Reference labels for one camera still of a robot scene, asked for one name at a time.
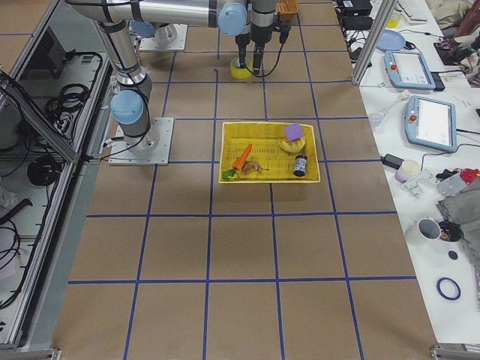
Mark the blue plastic plate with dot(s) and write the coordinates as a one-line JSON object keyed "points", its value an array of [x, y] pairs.
{"points": [[390, 41]]}

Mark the orange toy carrot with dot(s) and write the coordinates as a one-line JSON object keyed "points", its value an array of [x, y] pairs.
{"points": [[237, 165]]}

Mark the black bowl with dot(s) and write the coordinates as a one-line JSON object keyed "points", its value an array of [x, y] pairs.
{"points": [[450, 232]]}

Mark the yellow tape roll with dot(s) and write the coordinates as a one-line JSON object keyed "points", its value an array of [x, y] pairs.
{"points": [[240, 73]]}

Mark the near teach pendant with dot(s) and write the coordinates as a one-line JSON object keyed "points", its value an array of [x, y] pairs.
{"points": [[431, 123]]}

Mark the aluminium frame post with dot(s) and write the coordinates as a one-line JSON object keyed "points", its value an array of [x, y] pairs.
{"points": [[379, 24]]}

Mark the white purple cup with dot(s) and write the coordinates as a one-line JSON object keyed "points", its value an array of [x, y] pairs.
{"points": [[407, 169]]}

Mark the brown wicker basket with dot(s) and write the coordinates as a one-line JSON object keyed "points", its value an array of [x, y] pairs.
{"points": [[287, 9]]}

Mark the purple foam cube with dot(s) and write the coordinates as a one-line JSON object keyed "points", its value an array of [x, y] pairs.
{"points": [[293, 132]]}

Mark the yellow woven basket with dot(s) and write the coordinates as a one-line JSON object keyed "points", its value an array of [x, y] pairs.
{"points": [[264, 137]]}

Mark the teach pendant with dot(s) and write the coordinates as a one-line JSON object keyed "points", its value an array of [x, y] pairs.
{"points": [[408, 70], [431, 123]]}

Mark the white mug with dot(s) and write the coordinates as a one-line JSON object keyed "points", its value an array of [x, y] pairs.
{"points": [[422, 232]]}

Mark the black power adapter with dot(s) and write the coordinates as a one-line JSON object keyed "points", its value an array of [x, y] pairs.
{"points": [[392, 161]]}

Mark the brown toy animal figure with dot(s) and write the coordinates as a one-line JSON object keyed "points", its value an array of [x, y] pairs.
{"points": [[253, 166]]}

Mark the far teach pendant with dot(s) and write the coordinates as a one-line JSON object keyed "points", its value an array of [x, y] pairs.
{"points": [[408, 70]]}

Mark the toy bread croissant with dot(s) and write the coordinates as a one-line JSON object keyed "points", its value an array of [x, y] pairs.
{"points": [[293, 146]]}

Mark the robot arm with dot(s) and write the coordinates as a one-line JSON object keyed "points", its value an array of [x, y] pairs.
{"points": [[251, 23], [134, 25]]}

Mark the grey cloth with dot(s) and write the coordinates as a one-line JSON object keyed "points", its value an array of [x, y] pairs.
{"points": [[463, 209]]}

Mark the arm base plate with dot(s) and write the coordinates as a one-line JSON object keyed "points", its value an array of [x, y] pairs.
{"points": [[162, 37], [154, 149]]}

